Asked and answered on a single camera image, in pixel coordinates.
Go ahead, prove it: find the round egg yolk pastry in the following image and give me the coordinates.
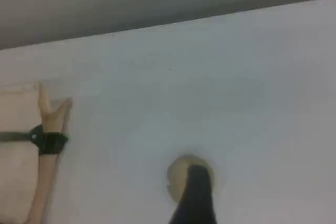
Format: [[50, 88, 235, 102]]
[[166, 155, 216, 205]]

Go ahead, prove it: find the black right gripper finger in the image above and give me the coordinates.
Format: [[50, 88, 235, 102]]
[[167, 165, 218, 224]]

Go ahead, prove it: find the white handbag with green handles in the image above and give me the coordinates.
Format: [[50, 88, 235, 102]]
[[0, 81, 74, 224]]

